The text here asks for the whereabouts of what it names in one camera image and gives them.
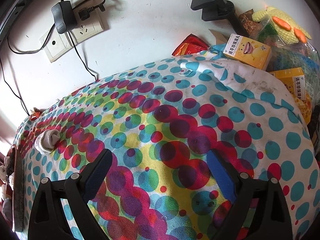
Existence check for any grey white sock pair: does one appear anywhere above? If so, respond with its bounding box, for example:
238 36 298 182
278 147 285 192
34 129 60 154

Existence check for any round red tray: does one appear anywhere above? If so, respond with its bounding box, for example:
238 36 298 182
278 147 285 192
5 145 24 232

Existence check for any red candy wrapper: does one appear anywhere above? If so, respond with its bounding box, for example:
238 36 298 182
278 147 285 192
29 107 44 121

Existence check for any polka dot bed sheet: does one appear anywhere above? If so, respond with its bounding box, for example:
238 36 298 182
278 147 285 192
15 51 319 239

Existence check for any yellow medicine box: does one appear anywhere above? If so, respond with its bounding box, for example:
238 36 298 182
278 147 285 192
223 34 272 70
270 67 306 100

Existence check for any clear bag of goods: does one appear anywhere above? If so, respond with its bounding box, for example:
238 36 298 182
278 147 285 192
251 16 319 124

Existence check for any red snack packet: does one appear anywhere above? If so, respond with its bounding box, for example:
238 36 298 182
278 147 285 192
172 34 209 56

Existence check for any yellow knitted duck toy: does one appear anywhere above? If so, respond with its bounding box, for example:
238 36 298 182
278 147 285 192
252 7 312 45

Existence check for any black power adapter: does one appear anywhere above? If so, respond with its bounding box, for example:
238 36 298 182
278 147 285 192
51 0 78 34

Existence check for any black power plug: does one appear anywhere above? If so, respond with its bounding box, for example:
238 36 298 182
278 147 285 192
78 4 105 21

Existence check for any black television cable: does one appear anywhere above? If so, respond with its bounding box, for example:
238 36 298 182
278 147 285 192
0 57 30 117

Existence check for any white wall socket plate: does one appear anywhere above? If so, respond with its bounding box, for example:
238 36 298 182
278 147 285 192
44 10 104 63

